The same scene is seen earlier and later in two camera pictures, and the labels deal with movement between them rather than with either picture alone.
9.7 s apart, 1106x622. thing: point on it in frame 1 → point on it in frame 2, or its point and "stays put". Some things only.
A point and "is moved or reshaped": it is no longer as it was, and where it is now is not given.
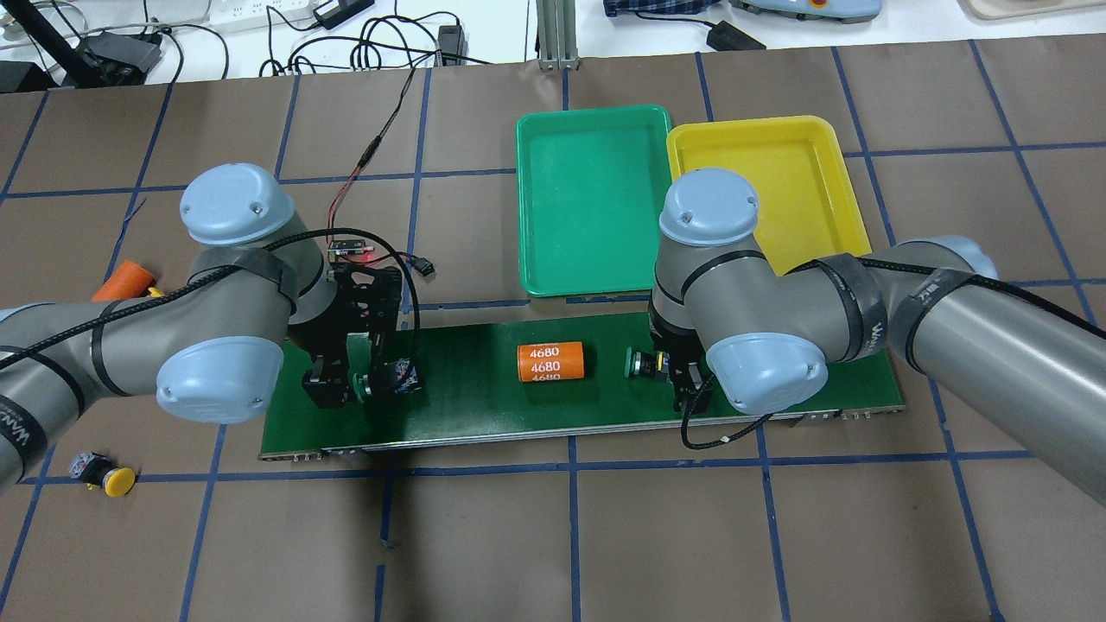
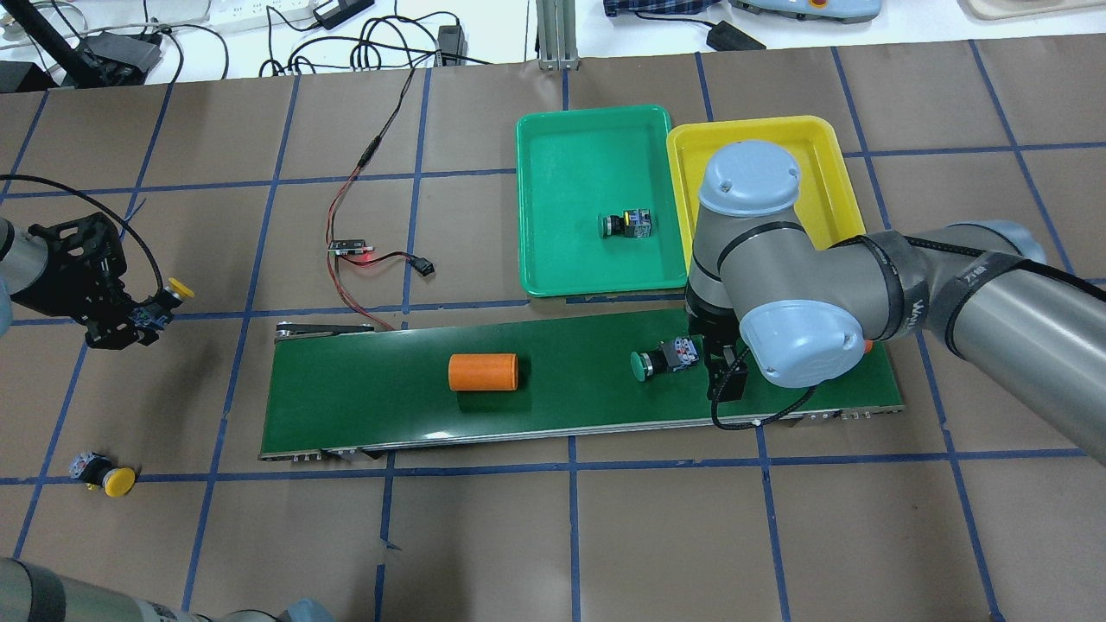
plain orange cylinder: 128,280 is moved or reshaped
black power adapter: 723,36 stays put
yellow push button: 98,472 stays put
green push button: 632,363 → 632,224
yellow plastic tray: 807,209 stays put
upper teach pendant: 842,11 stays put
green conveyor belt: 508,380 stays put
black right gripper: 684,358 → 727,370
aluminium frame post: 556,35 stays put
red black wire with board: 362,248 stays put
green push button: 360,383 is moved or reshaped
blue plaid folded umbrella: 613,8 stays put
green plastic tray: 592,189 stays put
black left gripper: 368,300 → 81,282
